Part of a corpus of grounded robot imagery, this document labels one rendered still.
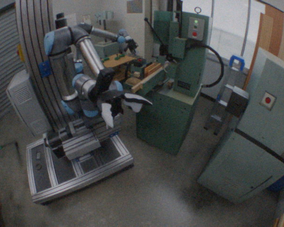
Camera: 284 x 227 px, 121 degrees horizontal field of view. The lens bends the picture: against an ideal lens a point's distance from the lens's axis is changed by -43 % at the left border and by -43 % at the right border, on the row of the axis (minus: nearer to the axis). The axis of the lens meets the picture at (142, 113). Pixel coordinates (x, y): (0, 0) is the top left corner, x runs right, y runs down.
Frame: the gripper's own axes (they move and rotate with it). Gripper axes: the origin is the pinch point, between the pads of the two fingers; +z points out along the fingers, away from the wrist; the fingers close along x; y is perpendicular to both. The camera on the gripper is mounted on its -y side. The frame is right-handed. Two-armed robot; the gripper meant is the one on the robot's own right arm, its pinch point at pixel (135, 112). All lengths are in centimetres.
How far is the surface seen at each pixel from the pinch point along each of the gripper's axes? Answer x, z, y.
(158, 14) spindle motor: -74, -51, -34
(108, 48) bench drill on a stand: -176, -258, 39
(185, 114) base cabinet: -78, -10, 46
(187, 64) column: -82, -22, 4
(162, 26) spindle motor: -77, -48, -23
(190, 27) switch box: -72, -20, -26
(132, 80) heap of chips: -54, -54, 23
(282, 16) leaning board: -200, 71, -109
